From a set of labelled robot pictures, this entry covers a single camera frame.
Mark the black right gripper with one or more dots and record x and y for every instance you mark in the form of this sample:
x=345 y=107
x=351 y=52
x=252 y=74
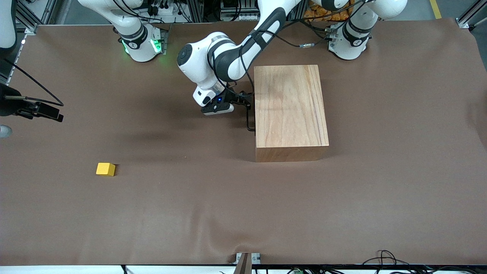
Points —
x=8 y=105

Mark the white power strip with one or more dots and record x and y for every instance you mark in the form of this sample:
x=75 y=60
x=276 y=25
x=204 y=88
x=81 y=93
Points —
x=163 y=7

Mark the brown table cloth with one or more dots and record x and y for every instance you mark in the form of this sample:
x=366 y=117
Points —
x=190 y=213

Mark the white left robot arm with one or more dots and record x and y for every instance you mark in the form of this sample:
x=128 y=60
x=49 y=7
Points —
x=228 y=57

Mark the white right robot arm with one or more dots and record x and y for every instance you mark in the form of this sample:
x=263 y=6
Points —
x=140 y=49

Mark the yellow block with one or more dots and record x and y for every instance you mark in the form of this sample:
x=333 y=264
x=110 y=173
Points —
x=105 y=169

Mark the wooden cabinet box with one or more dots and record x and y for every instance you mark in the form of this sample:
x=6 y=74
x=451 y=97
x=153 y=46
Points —
x=291 y=110

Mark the aluminium frame profile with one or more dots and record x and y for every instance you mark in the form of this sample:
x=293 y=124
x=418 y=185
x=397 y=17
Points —
x=194 y=9
x=34 y=15
x=470 y=17

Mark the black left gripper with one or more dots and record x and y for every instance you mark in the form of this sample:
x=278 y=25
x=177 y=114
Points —
x=236 y=99

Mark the metal table clamp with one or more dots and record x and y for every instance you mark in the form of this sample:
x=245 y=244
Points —
x=247 y=260

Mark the orange bagged items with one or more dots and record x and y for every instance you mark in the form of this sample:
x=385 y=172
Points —
x=323 y=14

